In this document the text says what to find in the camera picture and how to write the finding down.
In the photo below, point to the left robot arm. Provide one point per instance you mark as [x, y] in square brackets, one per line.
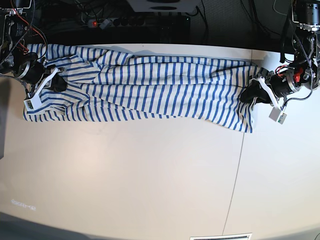
[299, 56]

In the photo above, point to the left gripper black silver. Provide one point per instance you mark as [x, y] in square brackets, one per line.
[283, 84]

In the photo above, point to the black box under table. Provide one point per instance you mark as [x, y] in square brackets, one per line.
[174, 29]

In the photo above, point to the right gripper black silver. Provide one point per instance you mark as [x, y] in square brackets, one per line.
[31, 71]

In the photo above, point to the black power strip red switch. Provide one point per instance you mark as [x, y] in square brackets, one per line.
[116, 22]

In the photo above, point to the blue white striped T-shirt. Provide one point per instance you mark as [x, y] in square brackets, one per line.
[106, 85]

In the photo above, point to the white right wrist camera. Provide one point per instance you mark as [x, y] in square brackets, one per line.
[34, 102]

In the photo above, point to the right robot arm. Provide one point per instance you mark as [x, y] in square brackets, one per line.
[16, 60]

